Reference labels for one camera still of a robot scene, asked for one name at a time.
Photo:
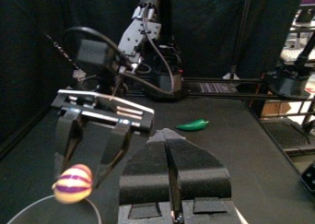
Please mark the grey bowl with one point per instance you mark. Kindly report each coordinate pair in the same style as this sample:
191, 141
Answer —
96, 210

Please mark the purple striped toy onion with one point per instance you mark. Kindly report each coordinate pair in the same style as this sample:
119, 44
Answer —
74, 184

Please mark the green toy pepper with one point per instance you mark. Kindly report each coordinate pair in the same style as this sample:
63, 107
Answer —
192, 125

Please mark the black perforated panel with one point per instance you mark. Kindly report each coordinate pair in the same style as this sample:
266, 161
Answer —
287, 134

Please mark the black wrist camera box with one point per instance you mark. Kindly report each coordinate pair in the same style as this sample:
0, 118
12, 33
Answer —
94, 53

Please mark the brown wooden box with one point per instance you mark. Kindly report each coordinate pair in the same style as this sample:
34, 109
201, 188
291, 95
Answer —
273, 108

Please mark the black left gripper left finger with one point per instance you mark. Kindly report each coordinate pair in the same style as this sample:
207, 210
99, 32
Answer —
143, 178

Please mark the black frame rail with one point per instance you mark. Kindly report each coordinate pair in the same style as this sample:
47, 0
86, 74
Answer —
222, 95

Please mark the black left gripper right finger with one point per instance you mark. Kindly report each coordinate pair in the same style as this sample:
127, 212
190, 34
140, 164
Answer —
201, 175

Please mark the black frame pole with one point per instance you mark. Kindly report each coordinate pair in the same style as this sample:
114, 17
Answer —
242, 31

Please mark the black camera stand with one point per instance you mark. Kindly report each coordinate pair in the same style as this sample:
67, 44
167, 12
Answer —
291, 80

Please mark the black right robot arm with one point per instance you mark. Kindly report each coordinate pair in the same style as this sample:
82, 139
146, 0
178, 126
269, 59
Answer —
138, 37

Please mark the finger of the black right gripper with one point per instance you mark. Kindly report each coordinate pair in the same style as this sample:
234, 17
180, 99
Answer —
119, 141
66, 132

